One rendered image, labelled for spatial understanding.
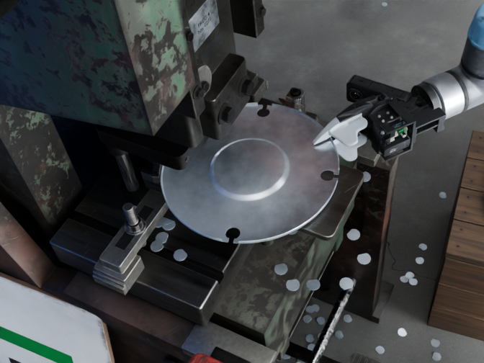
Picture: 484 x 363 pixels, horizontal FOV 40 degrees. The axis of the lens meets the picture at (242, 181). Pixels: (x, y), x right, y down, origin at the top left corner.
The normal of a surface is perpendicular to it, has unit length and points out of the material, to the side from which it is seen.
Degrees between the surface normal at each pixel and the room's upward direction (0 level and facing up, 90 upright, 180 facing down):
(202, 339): 0
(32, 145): 90
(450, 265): 90
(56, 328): 78
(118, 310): 0
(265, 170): 1
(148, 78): 90
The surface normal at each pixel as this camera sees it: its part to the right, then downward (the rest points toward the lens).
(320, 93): -0.09, -0.62
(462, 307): -0.35, 0.75
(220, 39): 0.88, 0.31
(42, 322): -0.42, 0.59
